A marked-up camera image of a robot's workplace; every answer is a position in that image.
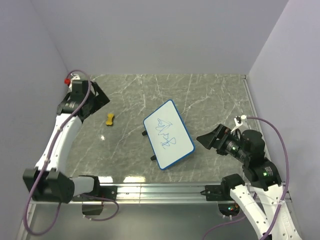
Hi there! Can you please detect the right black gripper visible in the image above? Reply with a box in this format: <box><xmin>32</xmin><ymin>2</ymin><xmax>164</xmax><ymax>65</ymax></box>
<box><xmin>195</xmin><ymin>122</ymin><xmax>249</xmax><ymax>162</ymax></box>

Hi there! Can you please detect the yellow whiteboard eraser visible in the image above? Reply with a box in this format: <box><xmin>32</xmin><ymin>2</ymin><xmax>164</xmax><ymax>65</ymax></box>
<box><xmin>105</xmin><ymin>113</ymin><xmax>115</xmax><ymax>126</ymax></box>

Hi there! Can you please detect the blue framed whiteboard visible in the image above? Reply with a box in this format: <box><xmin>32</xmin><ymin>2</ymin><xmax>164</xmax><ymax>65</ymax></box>
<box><xmin>143</xmin><ymin>99</ymin><xmax>196</xmax><ymax>170</ymax></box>

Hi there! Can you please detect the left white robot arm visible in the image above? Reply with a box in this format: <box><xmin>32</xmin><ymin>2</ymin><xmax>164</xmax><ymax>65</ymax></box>
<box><xmin>22</xmin><ymin>79</ymin><xmax>110</xmax><ymax>204</ymax></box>

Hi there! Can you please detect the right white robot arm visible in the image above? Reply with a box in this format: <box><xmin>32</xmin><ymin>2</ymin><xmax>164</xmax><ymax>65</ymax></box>
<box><xmin>196</xmin><ymin>124</ymin><xmax>301</xmax><ymax>240</ymax></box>

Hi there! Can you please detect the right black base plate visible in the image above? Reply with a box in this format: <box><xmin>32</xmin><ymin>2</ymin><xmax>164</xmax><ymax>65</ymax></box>
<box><xmin>200</xmin><ymin>183</ymin><xmax>236</xmax><ymax>202</ymax></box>

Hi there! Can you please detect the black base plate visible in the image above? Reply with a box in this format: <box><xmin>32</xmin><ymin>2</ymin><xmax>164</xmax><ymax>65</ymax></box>
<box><xmin>200</xmin><ymin>183</ymin><xmax>236</xmax><ymax>202</ymax></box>
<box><xmin>72</xmin><ymin>185</ymin><xmax>118</xmax><ymax>202</ymax></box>

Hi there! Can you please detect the whiteboard wire stand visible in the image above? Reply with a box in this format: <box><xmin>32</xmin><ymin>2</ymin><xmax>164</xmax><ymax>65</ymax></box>
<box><xmin>141</xmin><ymin>129</ymin><xmax>157</xmax><ymax>161</ymax></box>

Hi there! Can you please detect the aluminium mounting rail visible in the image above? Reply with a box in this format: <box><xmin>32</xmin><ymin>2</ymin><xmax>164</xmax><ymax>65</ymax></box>
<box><xmin>27</xmin><ymin>183</ymin><xmax>293</xmax><ymax>205</ymax></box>

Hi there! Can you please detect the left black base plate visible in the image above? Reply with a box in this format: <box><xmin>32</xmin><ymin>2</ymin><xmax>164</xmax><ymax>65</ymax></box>
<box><xmin>72</xmin><ymin>185</ymin><xmax>118</xmax><ymax>202</ymax></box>

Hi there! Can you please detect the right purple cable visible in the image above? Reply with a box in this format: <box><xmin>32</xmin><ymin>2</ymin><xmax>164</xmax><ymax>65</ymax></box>
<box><xmin>201</xmin><ymin>115</ymin><xmax>290</xmax><ymax>240</ymax></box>

